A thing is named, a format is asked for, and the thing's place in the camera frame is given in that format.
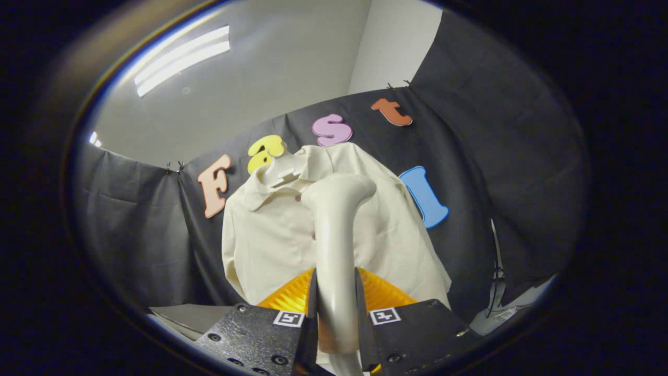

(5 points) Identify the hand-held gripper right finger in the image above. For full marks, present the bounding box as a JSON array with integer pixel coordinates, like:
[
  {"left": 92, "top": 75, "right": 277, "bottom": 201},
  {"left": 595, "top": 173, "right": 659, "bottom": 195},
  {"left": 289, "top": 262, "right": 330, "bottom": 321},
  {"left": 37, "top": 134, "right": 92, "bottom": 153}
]
[{"left": 355, "top": 267, "right": 481, "bottom": 376}]

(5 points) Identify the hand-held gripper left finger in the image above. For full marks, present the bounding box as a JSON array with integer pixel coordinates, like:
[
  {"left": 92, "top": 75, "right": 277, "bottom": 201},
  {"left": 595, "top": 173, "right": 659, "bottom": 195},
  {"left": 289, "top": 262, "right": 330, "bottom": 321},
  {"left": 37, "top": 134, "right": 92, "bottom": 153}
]
[{"left": 194, "top": 267, "right": 318, "bottom": 376}]

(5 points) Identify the cream button-up shirt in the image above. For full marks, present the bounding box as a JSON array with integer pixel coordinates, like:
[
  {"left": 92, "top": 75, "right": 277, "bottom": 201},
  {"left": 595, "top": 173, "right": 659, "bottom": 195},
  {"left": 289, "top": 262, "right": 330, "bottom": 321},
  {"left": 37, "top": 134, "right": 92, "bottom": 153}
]
[{"left": 221, "top": 142, "right": 452, "bottom": 309}]

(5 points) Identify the grey cabinet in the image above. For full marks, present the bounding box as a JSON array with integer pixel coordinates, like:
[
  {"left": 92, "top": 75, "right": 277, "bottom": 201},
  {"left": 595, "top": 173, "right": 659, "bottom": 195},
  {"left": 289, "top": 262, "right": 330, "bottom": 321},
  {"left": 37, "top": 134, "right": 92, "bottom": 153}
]
[{"left": 149, "top": 304, "right": 236, "bottom": 341}]

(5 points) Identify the white plastic hanger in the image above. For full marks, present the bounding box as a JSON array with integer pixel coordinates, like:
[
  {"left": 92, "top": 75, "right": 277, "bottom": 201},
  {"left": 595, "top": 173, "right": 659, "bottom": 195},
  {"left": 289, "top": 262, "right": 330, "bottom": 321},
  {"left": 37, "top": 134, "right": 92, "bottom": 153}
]
[{"left": 259, "top": 150, "right": 308, "bottom": 189}]

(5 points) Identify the black backdrop cloth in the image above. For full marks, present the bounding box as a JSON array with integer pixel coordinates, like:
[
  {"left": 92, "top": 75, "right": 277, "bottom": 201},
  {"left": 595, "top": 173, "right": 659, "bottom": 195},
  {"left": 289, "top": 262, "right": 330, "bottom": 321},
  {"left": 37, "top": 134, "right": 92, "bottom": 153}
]
[{"left": 70, "top": 8, "right": 593, "bottom": 324}]

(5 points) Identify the ceiling light panel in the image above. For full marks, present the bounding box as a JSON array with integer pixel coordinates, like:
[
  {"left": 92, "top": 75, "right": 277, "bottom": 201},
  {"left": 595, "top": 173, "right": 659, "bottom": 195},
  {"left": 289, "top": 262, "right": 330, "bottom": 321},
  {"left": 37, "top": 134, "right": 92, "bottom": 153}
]
[{"left": 134, "top": 25, "right": 231, "bottom": 98}]

